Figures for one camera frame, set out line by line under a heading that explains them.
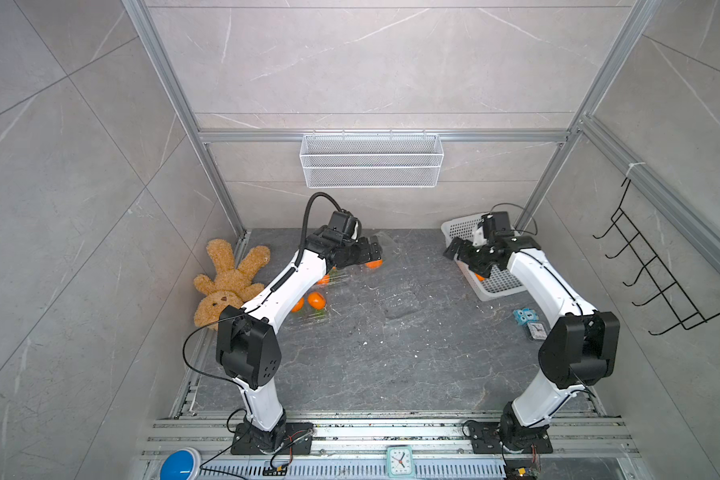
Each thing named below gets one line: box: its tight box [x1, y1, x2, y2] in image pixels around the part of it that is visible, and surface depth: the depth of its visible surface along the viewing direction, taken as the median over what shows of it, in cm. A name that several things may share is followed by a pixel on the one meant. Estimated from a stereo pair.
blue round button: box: [160, 448, 201, 480], surface depth 69 cm
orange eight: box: [308, 291, 327, 310], surface depth 95 cm
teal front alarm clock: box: [387, 446, 415, 479], surface depth 70 cm
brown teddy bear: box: [193, 239, 271, 331], surface depth 97 cm
